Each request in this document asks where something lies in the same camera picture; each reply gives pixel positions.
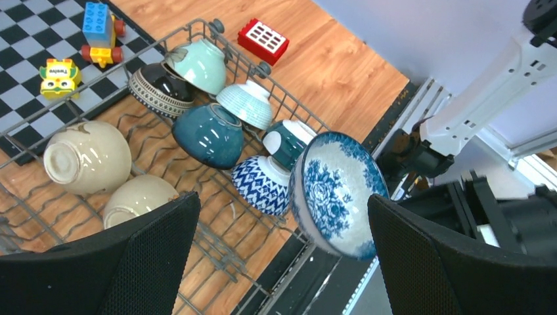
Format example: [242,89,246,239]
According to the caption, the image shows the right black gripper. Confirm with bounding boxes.
[398,173,556,255]

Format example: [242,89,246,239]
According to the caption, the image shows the beige bowl upper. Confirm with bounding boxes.
[43,121,131,196]

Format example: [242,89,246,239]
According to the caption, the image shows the light blue striped bowl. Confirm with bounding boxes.
[216,79,273,130]

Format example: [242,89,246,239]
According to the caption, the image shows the blue orange toy truck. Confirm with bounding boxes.
[81,2,126,68]

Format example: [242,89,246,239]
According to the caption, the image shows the grey wire dish rack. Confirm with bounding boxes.
[1,18,326,314]

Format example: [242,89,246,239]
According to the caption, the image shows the red toy block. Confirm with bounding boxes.
[237,18,290,66]

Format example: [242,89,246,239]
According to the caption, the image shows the teal white dotted bowl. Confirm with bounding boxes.
[262,119,317,171]

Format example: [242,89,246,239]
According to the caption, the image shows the dark teal glazed bowl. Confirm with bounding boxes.
[171,102,244,170]

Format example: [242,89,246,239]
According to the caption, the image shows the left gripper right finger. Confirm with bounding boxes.
[368,194,556,314]

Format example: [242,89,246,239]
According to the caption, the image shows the yellow toy car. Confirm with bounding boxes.
[39,58,82,100]

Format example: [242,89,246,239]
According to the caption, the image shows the black patterned bowl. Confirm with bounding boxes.
[127,62,194,120]

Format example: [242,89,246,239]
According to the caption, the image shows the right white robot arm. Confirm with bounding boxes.
[378,1,556,261]

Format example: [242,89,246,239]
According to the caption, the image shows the mint green bowl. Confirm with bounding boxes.
[164,38,227,95]

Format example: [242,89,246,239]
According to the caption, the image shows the black white checkerboard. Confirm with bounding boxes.
[1,0,164,165]

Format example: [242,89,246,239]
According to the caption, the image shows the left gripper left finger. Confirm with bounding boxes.
[1,192,200,314]

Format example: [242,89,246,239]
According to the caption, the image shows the beige floral bowl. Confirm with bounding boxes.
[102,175,179,230]

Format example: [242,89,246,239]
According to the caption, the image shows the blue zigzag bowl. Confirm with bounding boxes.
[231,155,290,216]

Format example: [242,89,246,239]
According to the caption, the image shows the blue floral white bowl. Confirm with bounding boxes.
[288,131,389,261]

